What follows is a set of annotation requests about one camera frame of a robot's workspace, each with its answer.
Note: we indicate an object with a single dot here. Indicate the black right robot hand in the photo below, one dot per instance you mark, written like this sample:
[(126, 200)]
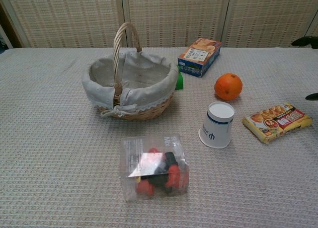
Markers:
[(306, 41)]

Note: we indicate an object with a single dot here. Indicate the orange fruit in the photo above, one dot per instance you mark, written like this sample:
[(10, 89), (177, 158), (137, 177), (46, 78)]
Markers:
[(228, 87)]

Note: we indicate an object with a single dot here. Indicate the wicker basket with cloth lining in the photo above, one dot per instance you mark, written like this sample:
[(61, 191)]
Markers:
[(139, 89)]

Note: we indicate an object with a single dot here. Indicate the woven folding screen panel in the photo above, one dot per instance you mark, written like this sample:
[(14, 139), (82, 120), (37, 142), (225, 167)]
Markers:
[(64, 17), (174, 14), (268, 17)]

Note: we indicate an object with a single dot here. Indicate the yellow snack packet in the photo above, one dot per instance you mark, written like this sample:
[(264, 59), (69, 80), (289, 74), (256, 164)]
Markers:
[(277, 122)]

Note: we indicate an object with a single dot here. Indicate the blue cookie box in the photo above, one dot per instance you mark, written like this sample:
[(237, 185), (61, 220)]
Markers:
[(200, 57)]

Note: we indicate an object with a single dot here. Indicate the white paper cup blue print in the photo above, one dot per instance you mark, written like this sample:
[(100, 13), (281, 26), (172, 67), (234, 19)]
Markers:
[(217, 128)]

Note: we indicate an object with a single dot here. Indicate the green plastic object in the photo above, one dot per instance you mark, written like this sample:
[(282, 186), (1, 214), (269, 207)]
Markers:
[(180, 82)]

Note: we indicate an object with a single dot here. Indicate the clear plastic box red clips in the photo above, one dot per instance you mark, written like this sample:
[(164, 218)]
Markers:
[(154, 168)]

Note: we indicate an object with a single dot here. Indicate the beige woven tablecloth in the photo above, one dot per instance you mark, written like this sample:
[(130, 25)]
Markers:
[(49, 163)]

